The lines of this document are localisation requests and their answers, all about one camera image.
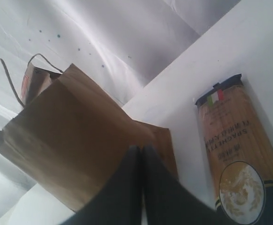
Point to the spaghetti packet dark blue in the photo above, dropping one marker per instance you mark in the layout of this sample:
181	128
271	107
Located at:
239	152

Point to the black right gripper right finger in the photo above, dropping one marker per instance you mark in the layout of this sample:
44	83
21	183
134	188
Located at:
167	202

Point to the brown paper shopping bag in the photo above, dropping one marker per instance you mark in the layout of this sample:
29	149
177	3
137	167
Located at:
71	138

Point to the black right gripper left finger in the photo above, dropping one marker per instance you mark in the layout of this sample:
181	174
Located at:
120	200

